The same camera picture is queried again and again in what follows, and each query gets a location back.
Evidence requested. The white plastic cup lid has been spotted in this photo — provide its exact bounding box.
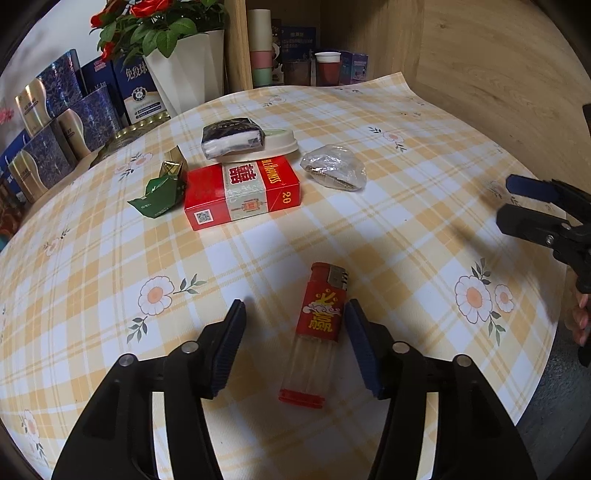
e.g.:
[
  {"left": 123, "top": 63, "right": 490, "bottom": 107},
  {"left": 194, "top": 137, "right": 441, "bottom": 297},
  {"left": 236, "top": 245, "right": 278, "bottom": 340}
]
[{"left": 222, "top": 128, "right": 299, "bottom": 164}]

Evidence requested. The white faceted flower pot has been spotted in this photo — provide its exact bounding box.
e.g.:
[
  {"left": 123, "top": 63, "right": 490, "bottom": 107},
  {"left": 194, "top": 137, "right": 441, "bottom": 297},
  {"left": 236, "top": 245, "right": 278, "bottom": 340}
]
[{"left": 143, "top": 28, "right": 226, "bottom": 119}]

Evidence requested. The crumpled clear plastic wrapper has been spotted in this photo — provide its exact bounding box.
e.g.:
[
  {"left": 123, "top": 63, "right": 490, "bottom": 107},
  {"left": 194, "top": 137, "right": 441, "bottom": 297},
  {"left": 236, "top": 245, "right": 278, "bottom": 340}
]
[{"left": 300, "top": 143, "right": 367, "bottom": 191}]

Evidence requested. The red cigarette box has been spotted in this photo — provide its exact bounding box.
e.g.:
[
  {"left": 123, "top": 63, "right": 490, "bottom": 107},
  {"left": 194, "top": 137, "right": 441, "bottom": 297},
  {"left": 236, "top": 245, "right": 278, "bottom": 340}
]
[{"left": 183, "top": 154, "right": 301, "bottom": 232}]

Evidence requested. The dark blue printed box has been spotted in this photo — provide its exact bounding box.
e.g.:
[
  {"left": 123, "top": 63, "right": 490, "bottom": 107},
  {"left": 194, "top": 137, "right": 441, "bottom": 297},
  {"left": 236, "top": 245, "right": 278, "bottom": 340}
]
[{"left": 279, "top": 25, "right": 320, "bottom": 64}]

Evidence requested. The green gold crumpled wrapper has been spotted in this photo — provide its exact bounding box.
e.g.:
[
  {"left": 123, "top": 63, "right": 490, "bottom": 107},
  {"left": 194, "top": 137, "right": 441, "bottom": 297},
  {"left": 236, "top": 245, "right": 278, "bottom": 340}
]
[{"left": 127, "top": 145, "right": 188, "bottom": 218}]

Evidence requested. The blue flat gift box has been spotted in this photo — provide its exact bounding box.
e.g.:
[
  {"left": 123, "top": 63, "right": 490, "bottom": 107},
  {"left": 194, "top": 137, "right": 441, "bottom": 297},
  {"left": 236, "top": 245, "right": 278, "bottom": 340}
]
[{"left": 0, "top": 128, "right": 29, "bottom": 181}]

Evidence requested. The gold leaf tray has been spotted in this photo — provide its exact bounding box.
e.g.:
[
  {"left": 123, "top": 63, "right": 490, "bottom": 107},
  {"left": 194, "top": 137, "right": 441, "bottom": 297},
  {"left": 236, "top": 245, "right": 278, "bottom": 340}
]
[{"left": 89, "top": 119, "right": 172, "bottom": 167}]

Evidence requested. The brown cup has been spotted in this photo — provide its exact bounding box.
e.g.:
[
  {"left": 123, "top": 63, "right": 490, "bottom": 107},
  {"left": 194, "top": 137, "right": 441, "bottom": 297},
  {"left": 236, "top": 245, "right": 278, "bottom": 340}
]
[{"left": 282, "top": 59, "right": 311, "bottom": 88}]

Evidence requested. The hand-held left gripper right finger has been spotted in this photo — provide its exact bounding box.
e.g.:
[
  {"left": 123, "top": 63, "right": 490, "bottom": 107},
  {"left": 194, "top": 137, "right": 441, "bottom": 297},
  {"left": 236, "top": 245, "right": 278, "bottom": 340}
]
[{"left": 344, "top": 298, "right": 537, "bottom": 480}]

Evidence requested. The red lighter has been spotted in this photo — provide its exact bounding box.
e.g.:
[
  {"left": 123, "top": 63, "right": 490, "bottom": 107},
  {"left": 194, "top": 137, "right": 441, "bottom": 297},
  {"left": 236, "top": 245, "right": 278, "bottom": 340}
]
[{"left": 278, "top": 261, "right": 350, "bottom": 409}]

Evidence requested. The red cup white liner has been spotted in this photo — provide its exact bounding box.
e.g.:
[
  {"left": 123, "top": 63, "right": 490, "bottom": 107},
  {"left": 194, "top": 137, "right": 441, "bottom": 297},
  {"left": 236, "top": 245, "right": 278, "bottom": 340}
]
[{"left": 314, "top": 51, "right": 342, "bottom": 88}]

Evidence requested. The plaid floral tablecloth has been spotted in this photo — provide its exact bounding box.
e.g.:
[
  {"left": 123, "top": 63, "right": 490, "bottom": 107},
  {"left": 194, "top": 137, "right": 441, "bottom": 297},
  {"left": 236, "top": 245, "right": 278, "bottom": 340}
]
[{"left": 0, "top": 69, "right": 574, "bottom": 480}]

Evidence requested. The blue box white label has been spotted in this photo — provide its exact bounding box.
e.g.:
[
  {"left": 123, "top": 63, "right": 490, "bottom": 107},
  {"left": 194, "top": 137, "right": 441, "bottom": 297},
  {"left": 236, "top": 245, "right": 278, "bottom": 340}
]
[{"left": 113, "top": 55, "right": 172, "bottom": 126}]

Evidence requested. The person's right hand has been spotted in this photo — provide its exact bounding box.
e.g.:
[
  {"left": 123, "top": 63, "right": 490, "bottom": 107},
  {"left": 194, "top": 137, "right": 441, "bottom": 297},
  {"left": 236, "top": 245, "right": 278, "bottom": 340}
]
[{"left": 570, "top": 290, "right": 591, "bottom": 348}]

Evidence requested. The dark blue upright box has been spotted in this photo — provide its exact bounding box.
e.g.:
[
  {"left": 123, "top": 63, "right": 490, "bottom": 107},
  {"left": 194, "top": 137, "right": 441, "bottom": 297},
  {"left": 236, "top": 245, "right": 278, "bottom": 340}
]
[{"left": 80, "top": 57, "right": 121, "bottom": 100}]

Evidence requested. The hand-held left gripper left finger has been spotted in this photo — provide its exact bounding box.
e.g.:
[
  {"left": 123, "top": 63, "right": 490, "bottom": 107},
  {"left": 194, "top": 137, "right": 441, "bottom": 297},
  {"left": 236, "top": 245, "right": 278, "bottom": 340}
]
[{"left": 52, "top": 298, "right": 247, "bottom": 480}]

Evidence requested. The black tissue pack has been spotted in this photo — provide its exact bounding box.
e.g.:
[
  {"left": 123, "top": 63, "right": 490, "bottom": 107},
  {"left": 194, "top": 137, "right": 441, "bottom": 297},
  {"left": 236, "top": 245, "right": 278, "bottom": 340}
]
[{"left": 200, "top": 117, "right": 267, "bottom": 162}]

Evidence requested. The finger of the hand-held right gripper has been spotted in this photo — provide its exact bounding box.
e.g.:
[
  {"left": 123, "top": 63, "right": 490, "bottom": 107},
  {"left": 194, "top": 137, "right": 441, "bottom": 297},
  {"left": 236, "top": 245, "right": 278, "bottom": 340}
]
[
  {"left": 505, "top": 174, "right": 591, "bottom": 210},
  {"left": 496, "top": 204, "right": 574, "bottom": 246}
]

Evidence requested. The red rose bouquet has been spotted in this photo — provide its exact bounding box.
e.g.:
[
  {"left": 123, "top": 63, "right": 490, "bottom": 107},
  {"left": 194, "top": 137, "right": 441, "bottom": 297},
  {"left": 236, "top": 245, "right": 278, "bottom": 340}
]
[{"left": 89, "top": 0, "right": 230, "bottom": 64}]

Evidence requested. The wooden shelving unit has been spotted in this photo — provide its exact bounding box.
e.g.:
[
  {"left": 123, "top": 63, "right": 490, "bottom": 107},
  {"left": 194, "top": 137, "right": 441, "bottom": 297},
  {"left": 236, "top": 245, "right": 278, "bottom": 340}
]
[{"left": 223, "top": 0, "right": 591, "bottom": 278}]

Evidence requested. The pastel paper cup stack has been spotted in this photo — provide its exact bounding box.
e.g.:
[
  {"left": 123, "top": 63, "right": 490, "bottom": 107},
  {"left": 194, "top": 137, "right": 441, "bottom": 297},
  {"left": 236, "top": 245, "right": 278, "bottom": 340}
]
[{"left": 246, "top": 8, "right": 274, "bottom": 89}]

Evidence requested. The small blue carton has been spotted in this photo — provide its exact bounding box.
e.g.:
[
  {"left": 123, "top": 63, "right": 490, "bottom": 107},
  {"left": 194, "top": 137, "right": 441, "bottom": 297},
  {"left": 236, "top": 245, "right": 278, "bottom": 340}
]
[{"left": 339, "top": 51, "right": 370, "bottom": 85}]

